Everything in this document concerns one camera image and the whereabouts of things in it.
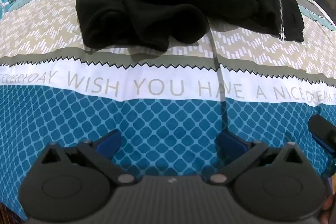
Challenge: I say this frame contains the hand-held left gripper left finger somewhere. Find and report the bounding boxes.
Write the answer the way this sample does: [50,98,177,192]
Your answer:
[37,130,135,185]

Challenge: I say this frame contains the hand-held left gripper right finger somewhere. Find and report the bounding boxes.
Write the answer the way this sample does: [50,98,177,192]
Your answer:
[209,131,306,185]

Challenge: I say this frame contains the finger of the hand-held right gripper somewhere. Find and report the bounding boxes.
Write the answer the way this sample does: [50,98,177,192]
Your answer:
[308,114,336,157]

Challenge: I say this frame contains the black pants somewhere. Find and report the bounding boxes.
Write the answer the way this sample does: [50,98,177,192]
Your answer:
[75,0,305,52]

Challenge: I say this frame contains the printed patterned bedsheet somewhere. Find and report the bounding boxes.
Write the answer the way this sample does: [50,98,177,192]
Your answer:
[0,0,336,222]

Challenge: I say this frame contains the teal lattice blanket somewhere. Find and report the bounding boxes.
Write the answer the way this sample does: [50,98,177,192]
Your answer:
[0,0,17,18]

